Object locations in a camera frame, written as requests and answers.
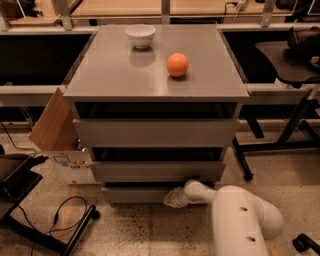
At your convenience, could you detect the grey bottom drawer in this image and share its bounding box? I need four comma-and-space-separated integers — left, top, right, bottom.
101, 187, 173, 204

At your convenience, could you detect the grey drawer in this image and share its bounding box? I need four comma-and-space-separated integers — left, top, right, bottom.
91, 161, 225, 183
73, 119, 238, 147
101, 187, 173, 204

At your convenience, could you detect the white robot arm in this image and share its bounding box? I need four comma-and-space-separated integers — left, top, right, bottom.
163, 180, 284, 256

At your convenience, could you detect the grey middle drawer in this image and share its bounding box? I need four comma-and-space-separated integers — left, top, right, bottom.
91, 161, 225, 183

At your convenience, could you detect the grey drawer cabinet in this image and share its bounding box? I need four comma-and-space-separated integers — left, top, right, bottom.
62, 23, 250, 188

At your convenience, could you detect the grey top drawer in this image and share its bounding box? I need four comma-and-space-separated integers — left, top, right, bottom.
73, 119, 238, 147

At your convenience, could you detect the white printed box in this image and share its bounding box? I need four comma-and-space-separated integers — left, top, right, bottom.
48, 150, 97, 185

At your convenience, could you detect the black caster bottom right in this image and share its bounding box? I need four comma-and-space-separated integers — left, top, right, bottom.
292, 233, 320, 256

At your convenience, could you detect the orange ball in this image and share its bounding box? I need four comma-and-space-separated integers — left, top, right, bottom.
167, 53, 189, 77

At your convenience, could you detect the brown cardboard box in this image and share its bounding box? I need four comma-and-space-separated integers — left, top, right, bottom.
29, 88, 78, 151

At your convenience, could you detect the black metal stand left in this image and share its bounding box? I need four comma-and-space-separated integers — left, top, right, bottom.
0, 154, 100, 256

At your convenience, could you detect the white ceramic bowl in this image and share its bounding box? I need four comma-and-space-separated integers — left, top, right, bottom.
125, 24, 156, 49

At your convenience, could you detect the black table leg frame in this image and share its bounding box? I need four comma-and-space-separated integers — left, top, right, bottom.
232, 97, 320, 181

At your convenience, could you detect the black floor cable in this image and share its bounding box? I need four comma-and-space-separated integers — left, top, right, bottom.
16, 195, 88, 256

